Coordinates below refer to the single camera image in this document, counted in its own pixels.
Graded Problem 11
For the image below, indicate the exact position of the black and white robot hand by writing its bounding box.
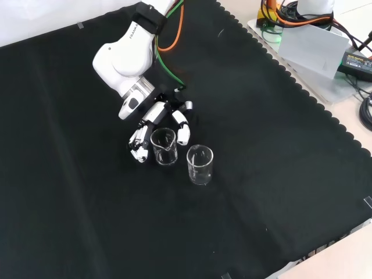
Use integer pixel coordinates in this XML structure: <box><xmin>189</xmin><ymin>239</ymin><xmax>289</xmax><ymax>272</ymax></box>
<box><xmin>128</xmin><ymin>92</ymin><xmax>194</xmax><ymax>163</ymax></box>

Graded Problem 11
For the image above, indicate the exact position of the clear glass beaker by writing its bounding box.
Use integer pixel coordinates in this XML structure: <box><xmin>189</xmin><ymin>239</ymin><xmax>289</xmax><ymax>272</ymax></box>
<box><xmin>150</xmin><ymin>127</ymin><xmax>178</xmax><ymax>166</ymax></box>
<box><xmin>186</xmin><ymin>144</ymin><xmax>214</xmax><ymax>186</ymax></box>

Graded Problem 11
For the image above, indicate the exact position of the black cloth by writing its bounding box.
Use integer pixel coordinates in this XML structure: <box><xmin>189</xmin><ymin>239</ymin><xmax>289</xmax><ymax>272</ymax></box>
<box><xmin>0</xmin><ymin>0</ymin><xmax>372</xmax><ymax>279</ymax></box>

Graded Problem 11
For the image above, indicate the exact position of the yellow stop button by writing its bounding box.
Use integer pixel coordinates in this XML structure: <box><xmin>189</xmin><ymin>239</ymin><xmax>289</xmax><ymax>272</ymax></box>
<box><xmin>256</xmin><ymin>7</ymin><xmax>281</xmax><ymax>30</ymax></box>

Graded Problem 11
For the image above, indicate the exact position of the pale board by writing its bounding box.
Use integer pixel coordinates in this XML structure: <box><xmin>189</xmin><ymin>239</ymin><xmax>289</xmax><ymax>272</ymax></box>
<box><xmin>246</xmin><ymin>17</ymin><xmax>372</xmax><ymax>104</ymax></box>

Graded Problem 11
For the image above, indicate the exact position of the grey white box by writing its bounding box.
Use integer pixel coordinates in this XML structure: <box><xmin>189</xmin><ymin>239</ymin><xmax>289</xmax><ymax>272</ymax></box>
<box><xmin>277</xmin><ymin>24</ymin><xmax>350</xmax><ymax>80</ymax></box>

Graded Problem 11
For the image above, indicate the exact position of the black power adapter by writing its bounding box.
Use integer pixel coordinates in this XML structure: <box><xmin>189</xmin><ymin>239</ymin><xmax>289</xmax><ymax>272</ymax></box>
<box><xmin>337</xmin><ymin>51</ymin><xmax>372</xmax><ymax>83</ymax></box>

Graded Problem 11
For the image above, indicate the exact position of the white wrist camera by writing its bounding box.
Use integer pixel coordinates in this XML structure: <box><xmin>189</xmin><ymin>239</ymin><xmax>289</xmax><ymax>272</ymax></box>
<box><xmin>118</xmin><ymin>89</ymin><xmax>146</xmax><ymax>120</ymax></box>

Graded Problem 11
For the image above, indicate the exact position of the green cable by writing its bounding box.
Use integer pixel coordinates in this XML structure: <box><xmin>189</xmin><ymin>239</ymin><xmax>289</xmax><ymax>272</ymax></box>
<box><xmin>155</xmin><ymin>0</ymin><xmax>187</xmax><ymax>88</ymax></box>

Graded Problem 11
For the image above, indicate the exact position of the orange cable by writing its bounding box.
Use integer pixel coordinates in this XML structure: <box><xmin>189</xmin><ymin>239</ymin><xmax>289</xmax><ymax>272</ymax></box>
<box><xmin>156</xmin><ymin>4</ymin><xmax>185</xmax><ymax>53</ymax></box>

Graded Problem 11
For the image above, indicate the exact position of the black cable bundle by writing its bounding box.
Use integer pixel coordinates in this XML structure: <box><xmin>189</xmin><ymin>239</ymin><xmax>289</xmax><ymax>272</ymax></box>
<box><xmin>359</xmin><ymin>92</ymin><xmax>372</xmax><ymax>131</ymax></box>

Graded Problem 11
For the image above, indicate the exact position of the black cable with plug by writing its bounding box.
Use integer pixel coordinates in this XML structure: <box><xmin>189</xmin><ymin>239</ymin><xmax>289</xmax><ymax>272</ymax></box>
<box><xmin>332</xmin><ymin>17</ymin><xmax>372</xmax><ymax>53</ymax></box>

